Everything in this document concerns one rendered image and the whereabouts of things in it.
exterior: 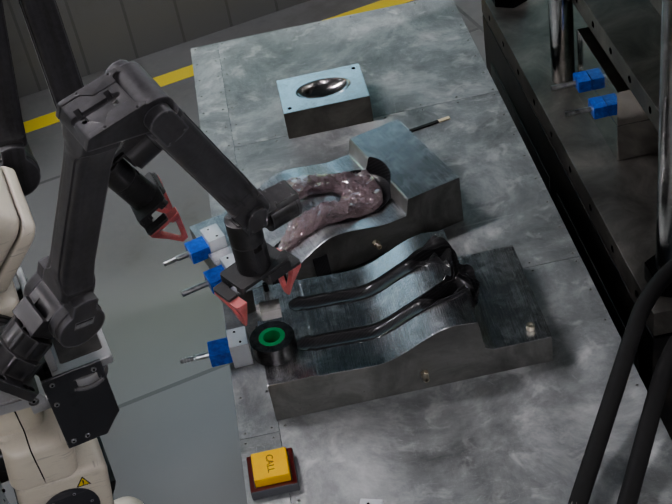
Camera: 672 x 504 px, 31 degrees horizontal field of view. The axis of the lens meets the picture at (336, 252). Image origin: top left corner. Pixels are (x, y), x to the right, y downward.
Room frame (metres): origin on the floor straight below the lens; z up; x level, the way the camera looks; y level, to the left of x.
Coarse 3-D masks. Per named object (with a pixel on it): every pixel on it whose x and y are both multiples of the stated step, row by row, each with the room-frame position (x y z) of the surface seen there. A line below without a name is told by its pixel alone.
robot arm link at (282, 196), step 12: (264, 192) 1.60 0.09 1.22; (276, 192) 1.60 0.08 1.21; (288, 192) 1.60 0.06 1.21; (276, 204) 1.57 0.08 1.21; (288, 204) 1.59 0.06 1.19; (300, 204) 1.60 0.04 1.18; (252, 216) 1.51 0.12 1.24; (264, 216) 1.53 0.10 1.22; (276, 216) 1.57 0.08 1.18; (288, 216) 1.58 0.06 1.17; (252, 228) 1.52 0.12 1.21; (276, 228) 1.58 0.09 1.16
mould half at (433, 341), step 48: (336, 288) 1.71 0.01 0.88; (480, 288) 1.66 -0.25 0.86; (528, 288) 1.64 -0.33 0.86; (384, 336) 1.56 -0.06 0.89; (432, 336) 1.50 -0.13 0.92; (480, 336) 1.50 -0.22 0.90; (528, 336) 1.52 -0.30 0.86; (288, 384) 1.49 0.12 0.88; (336, 384) 1.50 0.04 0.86; (384, 384) 1.50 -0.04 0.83; (432, 384) 1.50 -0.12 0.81
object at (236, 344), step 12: (228, 336) 1.67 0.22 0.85; (240, 336) 1.67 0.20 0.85; (216, 348) 1.66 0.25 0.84; (228, 348) 1.66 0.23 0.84; (240, 348) 1.64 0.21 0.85; (180, 360) 1.66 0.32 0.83; (192, 360) 1.66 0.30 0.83; (216, 360) 1.64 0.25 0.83; (228, 360) 1.64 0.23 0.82; (240, 360) 1.64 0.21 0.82; (252, 360) 1.64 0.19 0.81
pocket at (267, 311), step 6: (270, 300) 1.71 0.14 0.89; (276, 300) 1.71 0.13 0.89; (258, 306) 1.71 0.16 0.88; (264, 306) 1.71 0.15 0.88; (270, 306) 1.71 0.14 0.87; (276, 306) 1.71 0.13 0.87; (258, 312) 1.70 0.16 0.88; (264, 312) 1.71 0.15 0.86; (270, 312) 1.71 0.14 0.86; (276, 312) 1.70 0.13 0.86; (258, 318) 1.68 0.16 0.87; (264, 318) 1.69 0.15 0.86; (270, 318) 1.69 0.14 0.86
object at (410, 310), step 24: (432, 240) 1.72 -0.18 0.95; (408, 264) 1.70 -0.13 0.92; (456, 264) 1.69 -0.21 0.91; (360, 288) 1.70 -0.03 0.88; (384, 288) 1.67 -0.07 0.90; (432, 288) 1.60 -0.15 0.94; (456, 288) 1.62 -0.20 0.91; (408, 312) 1.59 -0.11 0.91; (312, 336) 1.59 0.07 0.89; (336, 336) 1.59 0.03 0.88; (360, 336) 1.58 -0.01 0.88
